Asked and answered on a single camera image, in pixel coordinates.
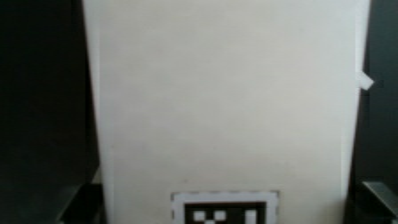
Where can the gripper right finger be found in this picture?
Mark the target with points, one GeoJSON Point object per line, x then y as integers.
{"type": "Point", "coordinates": [380, 202]}

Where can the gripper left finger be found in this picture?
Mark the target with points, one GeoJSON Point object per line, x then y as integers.
{"type": "Point", "coordinates": [85, 209]}

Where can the white cabinet top block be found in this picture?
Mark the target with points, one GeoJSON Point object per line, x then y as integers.
{"type": "Point", "coordinates": [227, 84]}

